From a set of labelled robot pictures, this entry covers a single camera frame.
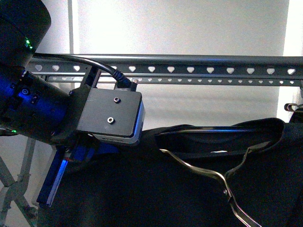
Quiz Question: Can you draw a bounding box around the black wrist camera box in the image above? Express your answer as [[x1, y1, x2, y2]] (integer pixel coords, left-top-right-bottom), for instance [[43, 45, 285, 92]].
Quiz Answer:
[[77, 88, 145, 146]]

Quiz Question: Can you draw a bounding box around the black blue-lit gripper body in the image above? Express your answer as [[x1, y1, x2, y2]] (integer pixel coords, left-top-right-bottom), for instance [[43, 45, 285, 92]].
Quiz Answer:
[[36, 67, 118, 207]]

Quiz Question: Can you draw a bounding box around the black camera cable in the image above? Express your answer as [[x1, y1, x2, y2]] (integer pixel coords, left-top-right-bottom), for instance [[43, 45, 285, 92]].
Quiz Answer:
[[33, 52, 138, 92]]

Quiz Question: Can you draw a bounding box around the black printed t-shirt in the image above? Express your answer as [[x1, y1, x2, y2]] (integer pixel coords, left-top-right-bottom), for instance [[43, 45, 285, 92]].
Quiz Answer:
[[38, 118, 303, 227]]

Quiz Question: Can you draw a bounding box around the metal clothes hanger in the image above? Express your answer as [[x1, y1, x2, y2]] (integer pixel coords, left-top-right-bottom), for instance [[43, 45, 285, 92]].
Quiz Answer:
[[160, 141, 271, 227]]

